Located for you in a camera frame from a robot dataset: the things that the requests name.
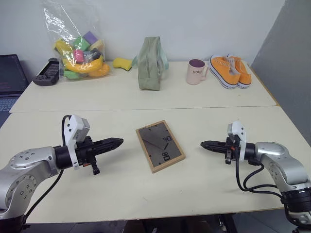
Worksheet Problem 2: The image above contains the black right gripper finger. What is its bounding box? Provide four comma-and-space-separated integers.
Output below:
200, 140, 227, 147
201, 146, 227, 153

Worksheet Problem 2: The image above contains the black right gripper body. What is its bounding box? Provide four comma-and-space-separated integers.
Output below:
225, 135, 240, 165

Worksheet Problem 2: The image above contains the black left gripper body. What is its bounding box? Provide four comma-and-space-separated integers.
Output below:
76, 136, 101, 175

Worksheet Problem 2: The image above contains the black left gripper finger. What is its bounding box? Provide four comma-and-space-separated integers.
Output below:
93, 145, 122, 157
93, 137, 125, 150

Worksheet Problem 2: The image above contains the wooden framed picture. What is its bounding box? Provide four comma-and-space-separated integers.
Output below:
135, 119, 187, 174

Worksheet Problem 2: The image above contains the orange yellow soft toy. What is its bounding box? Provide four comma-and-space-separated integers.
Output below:
89, 63, 110, 78

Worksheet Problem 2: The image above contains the orange canvas sneaker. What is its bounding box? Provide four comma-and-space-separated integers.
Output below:
227, 54, 252, 89
209, 55, 241, 90

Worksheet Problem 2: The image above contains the pink mug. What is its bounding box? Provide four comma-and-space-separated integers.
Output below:
186, 59, 209, 85

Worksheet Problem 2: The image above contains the flat green sponge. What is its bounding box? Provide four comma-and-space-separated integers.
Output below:
63, 70, 81, 80

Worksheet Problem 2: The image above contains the yellow sponge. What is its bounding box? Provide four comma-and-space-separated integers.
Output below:
112, 57, 132, 72

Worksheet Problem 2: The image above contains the yellow toy banana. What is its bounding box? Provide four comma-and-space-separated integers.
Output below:
55, 40, 104, 72

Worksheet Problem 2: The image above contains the olive green fabric bag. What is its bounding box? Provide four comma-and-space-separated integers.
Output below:
132, 36, 170, 91

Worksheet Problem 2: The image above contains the black game controller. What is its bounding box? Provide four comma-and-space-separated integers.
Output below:
33, 57, 61, 86

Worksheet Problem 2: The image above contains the dark grey toy block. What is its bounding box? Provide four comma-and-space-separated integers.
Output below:
84, 48, 102, 63

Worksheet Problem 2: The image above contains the pink foam block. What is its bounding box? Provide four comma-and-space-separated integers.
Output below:
73, 50, 85, 64

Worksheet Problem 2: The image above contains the grey partition panel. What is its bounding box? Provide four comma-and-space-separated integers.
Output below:
250, 0, 311, 149

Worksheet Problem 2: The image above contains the pale yellow foam block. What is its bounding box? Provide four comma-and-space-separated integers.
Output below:
88, 39, 105, 53

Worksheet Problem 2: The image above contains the green foam block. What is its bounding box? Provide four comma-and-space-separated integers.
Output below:
72, 36, 90, 51

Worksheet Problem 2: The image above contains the dark laptop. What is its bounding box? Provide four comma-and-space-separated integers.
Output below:
0, 54, 30, 128

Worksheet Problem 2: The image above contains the purple foam block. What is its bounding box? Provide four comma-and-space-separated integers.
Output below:
82, 31, 98, 45

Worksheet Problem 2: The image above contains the clear plastic bag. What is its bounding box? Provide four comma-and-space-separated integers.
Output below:
43, 6, 111, 80

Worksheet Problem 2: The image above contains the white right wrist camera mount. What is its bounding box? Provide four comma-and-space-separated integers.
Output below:
227, 120, 247, 162

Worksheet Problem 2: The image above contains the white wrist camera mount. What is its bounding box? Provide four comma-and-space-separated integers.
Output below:
227, 120, 247, 162
63, 115, 91, 171

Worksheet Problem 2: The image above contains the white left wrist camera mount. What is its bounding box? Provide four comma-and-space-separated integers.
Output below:
63, 115, 91, 171

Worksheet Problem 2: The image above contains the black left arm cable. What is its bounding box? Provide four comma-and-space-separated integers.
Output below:
24, 115, 72, 219

